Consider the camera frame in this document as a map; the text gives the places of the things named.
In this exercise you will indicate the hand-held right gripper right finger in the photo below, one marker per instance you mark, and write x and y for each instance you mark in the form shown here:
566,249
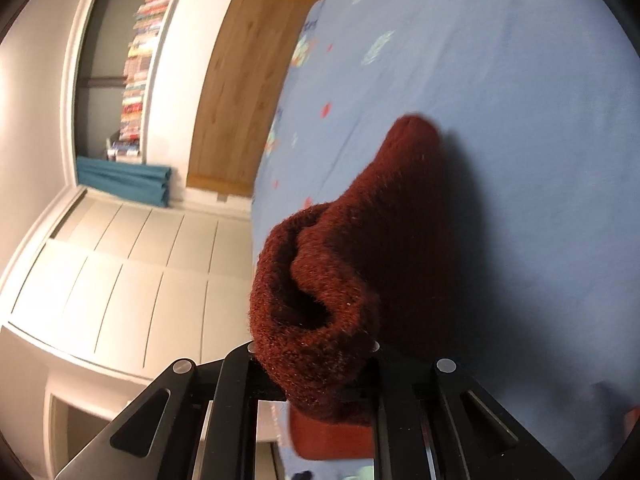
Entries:
395,390

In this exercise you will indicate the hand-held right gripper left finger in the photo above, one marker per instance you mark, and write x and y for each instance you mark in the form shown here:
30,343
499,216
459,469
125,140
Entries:
235,385

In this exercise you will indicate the dark red knitted sweater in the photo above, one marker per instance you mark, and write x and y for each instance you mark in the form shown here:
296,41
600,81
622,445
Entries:
350,260

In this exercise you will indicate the white wardrobe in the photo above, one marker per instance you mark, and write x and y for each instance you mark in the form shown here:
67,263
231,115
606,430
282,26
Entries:
125,270

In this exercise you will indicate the teal curtain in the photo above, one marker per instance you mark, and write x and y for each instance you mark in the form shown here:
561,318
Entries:
125,180

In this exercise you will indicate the blue dinosaur print bed sheet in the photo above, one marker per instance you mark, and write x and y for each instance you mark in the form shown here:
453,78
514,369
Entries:
525,135

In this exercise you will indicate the wooden headboard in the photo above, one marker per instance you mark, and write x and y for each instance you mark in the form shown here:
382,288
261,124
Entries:
240,85

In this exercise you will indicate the row of books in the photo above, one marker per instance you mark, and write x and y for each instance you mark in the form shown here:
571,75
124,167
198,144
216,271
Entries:
145,60

